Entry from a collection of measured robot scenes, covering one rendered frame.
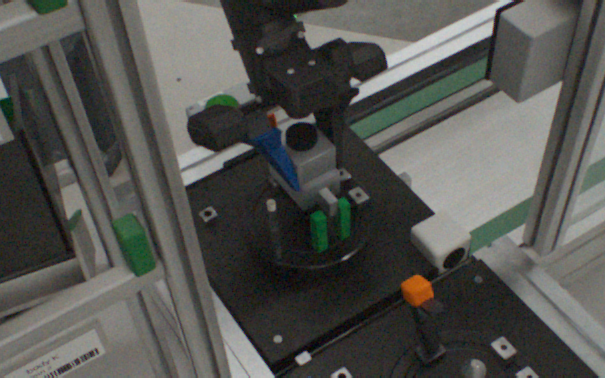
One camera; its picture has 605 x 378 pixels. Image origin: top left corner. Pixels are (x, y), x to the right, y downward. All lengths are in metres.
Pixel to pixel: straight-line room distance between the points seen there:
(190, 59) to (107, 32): 0.93
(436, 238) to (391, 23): 1.90
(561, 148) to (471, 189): 0.23
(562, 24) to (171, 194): 0.39
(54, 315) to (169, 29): 0.93
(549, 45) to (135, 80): 0.41
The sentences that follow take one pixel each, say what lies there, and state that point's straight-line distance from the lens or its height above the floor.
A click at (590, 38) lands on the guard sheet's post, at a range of 0.71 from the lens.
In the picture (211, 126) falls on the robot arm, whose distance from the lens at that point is 0.71.
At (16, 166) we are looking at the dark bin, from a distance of 0.44.
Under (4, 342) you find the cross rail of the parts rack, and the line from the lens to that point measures 0.43.
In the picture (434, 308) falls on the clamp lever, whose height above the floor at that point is 1.07.
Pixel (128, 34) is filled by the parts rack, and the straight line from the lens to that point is 0.33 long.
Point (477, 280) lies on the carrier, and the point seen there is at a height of 0.97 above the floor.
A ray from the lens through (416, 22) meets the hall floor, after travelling 2.71.
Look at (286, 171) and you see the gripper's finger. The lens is 0.76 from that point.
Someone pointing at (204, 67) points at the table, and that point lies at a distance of 1.24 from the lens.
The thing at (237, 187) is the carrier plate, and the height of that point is 0.97.
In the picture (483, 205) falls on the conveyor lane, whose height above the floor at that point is 0.92.
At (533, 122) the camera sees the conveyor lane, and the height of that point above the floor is 0.92.
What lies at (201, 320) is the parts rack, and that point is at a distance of 0.49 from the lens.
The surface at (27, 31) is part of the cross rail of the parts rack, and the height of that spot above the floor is 1.47.
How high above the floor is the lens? 1.65
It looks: 52 degrees down
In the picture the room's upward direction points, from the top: 4 degrees counter-clockwise
